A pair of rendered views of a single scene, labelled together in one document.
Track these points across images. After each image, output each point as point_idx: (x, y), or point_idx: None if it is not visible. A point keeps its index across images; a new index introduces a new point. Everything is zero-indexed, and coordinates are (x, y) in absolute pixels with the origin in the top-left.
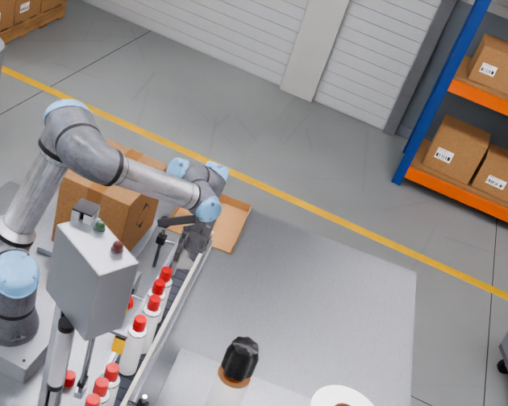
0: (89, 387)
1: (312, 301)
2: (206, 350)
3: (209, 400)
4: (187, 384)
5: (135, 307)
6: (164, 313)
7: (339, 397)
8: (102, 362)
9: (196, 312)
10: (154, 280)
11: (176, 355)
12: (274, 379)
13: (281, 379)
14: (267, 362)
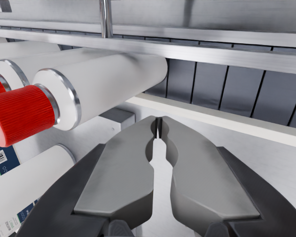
0: (50, 10)
1: None
2: (164, 153)
3: (23, 162)
4: (79, 132)
5: (220, 6)
6: (176, 86)
7: None
8: (81, 6)
9: (250, 143)
10: (181, 47)
11: (138, 111)
12: (157, 220)
13: (159, 226)
14: (178, 222)
